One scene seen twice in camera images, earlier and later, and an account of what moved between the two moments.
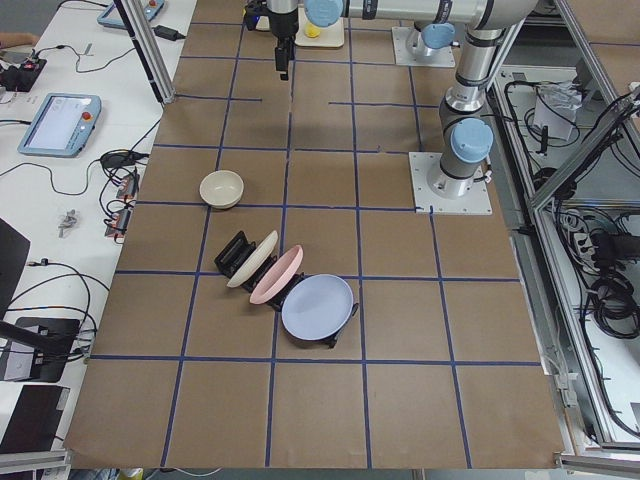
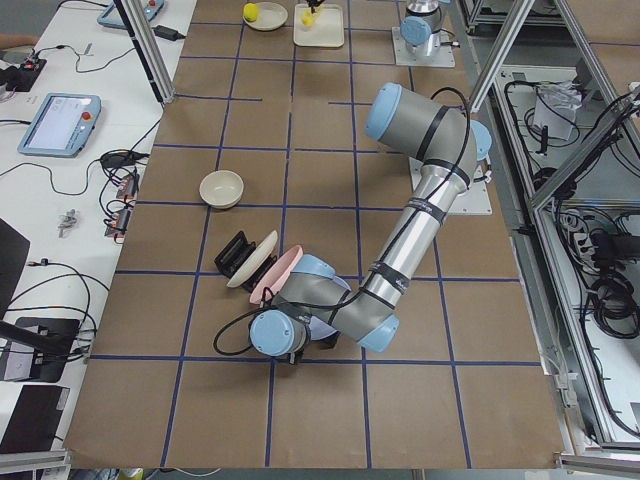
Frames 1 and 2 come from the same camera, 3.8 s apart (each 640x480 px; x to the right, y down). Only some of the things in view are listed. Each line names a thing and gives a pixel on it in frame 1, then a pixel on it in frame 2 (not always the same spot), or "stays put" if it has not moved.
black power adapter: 167,33 stays put
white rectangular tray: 330,36 stays put
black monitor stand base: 51,340 stays put
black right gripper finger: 281,58 to 313,4
